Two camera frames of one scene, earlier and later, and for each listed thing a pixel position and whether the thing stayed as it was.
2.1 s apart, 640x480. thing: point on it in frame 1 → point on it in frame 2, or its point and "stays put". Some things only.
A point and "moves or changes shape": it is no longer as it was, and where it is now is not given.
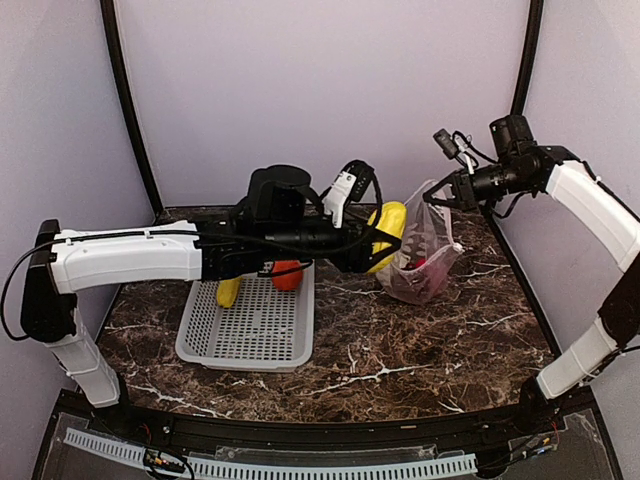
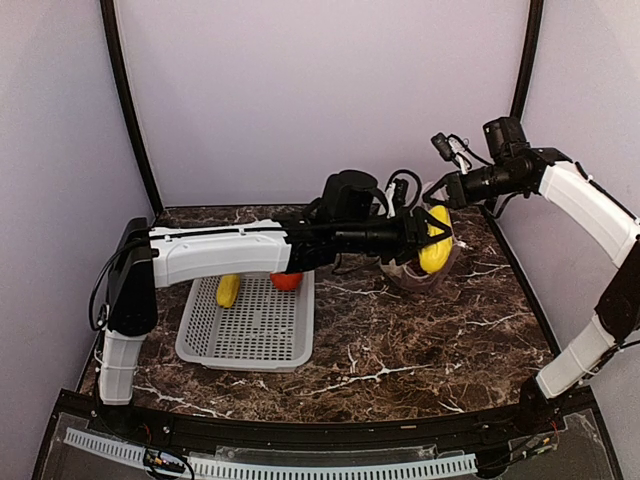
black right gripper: [464, 192] stays put
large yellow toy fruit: [392, 220] moves or changes shape
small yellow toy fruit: [227, 292] stays put
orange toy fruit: [290, 280] stays put
